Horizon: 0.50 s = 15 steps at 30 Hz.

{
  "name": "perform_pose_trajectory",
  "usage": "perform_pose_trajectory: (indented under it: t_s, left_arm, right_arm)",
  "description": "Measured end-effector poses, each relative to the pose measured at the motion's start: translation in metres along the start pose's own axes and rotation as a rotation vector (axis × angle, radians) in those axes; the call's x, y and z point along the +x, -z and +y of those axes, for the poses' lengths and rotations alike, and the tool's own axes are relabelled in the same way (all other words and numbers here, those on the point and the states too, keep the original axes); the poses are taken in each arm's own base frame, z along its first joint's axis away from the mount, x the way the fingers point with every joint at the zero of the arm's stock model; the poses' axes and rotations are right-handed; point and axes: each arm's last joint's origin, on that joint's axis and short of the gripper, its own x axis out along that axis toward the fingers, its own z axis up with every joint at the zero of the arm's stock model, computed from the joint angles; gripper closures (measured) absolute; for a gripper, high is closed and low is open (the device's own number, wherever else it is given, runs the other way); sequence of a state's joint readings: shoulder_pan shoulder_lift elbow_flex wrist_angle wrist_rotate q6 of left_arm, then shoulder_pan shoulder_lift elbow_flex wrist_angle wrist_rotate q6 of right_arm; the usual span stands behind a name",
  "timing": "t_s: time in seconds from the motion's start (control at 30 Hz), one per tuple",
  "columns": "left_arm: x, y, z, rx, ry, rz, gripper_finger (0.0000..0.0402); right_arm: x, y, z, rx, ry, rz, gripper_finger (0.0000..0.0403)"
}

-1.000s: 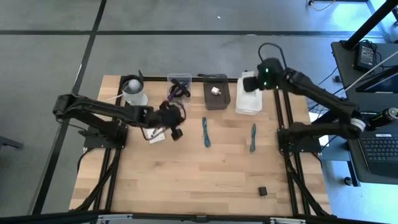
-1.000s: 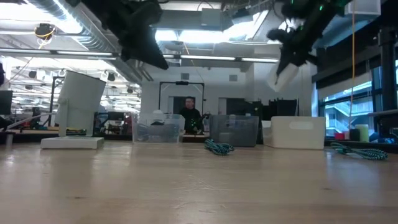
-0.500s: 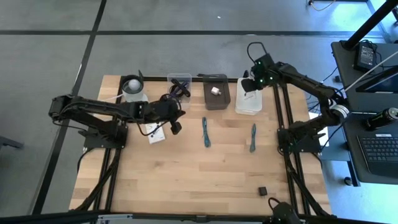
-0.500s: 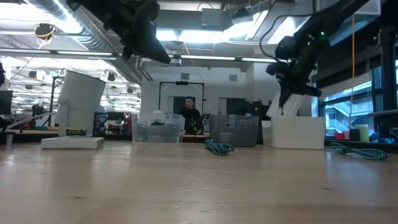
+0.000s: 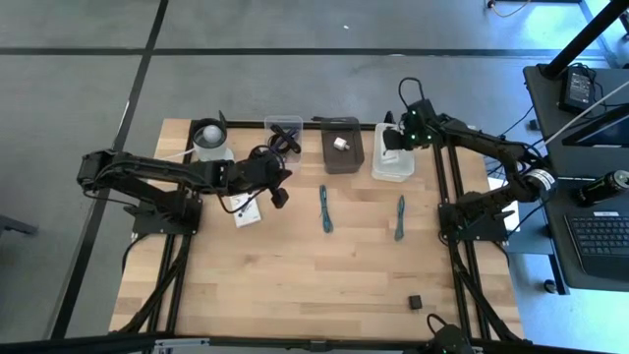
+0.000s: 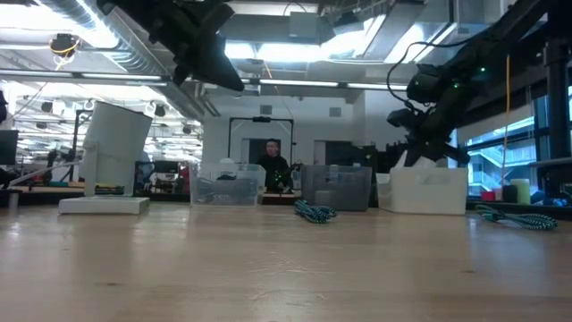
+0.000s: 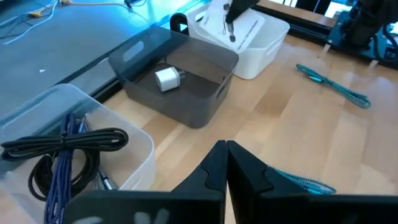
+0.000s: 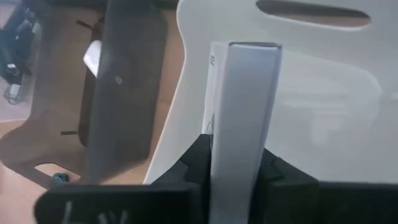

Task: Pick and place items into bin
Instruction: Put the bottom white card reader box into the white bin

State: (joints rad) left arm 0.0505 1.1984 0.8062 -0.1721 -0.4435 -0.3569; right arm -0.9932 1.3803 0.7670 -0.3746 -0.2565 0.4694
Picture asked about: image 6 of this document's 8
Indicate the pale green cup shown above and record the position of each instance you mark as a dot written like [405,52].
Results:
[522,192]

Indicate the small black cup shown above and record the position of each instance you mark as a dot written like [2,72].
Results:
[509,194]

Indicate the small red cup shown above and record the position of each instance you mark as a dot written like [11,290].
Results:
[488,196]

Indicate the black frame cross bar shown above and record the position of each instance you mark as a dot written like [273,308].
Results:
[170,197]

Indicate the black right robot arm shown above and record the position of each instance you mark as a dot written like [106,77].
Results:
[514,31]

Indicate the black background rig frame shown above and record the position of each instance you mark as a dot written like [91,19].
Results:
[261,119]

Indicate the white plastic bin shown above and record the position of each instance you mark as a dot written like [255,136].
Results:
[424,192]

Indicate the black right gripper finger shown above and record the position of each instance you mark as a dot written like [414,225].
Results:
[412,157]
[458,154]

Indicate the black background monitor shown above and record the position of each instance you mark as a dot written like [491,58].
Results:
[8,147]

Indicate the black stand pole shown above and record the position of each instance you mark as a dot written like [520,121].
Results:
[558,116]

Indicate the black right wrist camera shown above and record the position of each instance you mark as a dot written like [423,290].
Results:
[426,85]

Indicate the black ceiling-mounted device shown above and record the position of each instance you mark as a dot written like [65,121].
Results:
[64,44]

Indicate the dark grey translucent bin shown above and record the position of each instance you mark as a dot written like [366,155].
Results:
[339,188]

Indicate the clear plastic bin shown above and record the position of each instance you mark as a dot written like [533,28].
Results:
[201,170]

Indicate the person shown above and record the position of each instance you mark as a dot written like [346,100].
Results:
[273,167]

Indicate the wooden background table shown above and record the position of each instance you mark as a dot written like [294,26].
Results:
[44,188]

